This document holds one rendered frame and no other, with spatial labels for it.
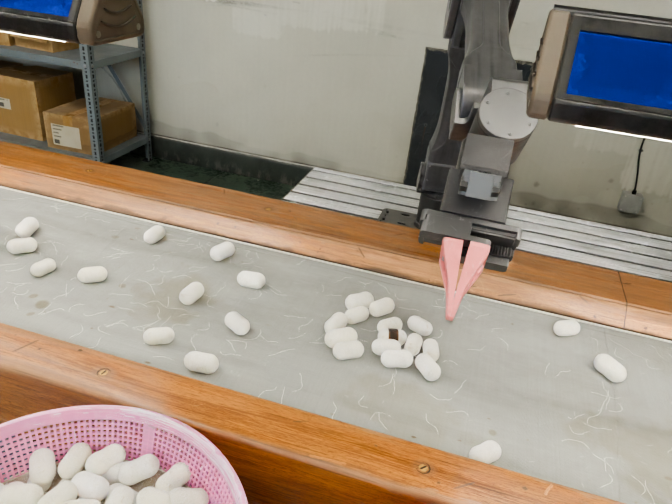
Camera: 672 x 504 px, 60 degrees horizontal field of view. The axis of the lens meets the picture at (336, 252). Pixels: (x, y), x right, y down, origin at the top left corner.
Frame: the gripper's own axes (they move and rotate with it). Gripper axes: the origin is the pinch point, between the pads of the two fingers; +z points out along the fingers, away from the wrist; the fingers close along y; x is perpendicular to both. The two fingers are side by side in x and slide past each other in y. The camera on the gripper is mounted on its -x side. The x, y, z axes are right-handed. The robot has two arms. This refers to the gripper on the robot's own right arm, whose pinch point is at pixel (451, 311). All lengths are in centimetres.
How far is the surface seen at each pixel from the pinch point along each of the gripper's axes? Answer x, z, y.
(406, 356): 4.0, 4.8, -3.4
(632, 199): 174, -117, 65
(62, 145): 158, -81, -187
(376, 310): 9.2, -0.7, -8.4
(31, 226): 9, -1, -57
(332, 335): 4.0, 4.6, -11.7
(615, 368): 8.2, -0.4, 18.3
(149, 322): 3.2, 8.5, -32.1
